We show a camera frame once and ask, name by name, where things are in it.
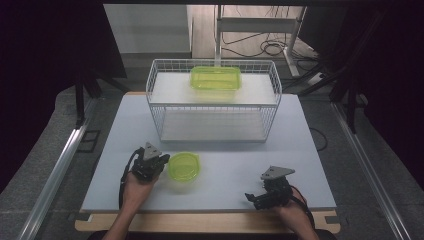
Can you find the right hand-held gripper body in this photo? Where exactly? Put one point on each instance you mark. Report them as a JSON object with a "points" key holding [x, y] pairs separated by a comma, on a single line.
{"points": [[276, 193]]}

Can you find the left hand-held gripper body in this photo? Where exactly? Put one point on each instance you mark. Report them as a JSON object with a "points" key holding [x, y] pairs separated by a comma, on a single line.
{"points": [[146, 166]]}

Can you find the round green plastic container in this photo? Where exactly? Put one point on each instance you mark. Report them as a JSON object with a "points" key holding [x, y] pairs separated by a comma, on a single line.
{"points": [[183, 166]]}

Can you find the rectangular green plastic container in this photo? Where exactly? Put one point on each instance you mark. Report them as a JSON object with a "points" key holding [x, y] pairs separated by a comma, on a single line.
{"points": [[215, 78]]}

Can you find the person's right hand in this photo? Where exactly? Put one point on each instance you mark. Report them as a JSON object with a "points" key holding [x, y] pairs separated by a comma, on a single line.
{"points": [[293, 210]]}

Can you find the person's left hand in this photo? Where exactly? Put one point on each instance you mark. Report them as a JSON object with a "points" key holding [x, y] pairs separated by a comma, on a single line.
{"points": [[138, 193]]}

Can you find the black metal stand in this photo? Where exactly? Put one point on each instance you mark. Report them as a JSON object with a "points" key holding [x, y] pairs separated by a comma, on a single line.
{"points": [[80, 100], [351, 103]]}

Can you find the white power strip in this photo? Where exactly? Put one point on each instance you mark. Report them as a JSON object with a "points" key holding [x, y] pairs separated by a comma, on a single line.
{"points": [[316, 78]]}

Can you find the white cabinet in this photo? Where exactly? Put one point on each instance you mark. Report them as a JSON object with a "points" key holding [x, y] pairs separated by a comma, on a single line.
{"points": [[146, 28]]}

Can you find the black floor bracket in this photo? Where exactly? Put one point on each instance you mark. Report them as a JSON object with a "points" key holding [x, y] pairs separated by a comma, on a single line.
{"points": [[89, 141]]}

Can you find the aluminium rail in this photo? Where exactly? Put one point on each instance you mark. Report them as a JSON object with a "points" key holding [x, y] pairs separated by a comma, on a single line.
{"points": [[370, 166], [53, 173]]}

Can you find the white metal desk frame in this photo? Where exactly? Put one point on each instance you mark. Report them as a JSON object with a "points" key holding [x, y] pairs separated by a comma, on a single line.
{"points": [[256, 25]]}

